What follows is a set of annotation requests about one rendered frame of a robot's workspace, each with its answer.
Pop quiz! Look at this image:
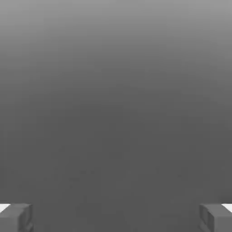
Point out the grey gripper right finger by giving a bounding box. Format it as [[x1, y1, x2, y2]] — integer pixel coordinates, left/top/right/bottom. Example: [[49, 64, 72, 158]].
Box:
[[198, 203, 232, 232]]

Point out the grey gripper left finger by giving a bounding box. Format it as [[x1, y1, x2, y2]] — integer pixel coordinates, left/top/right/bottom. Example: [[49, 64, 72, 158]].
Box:
[[0, 203, 34, 232]]

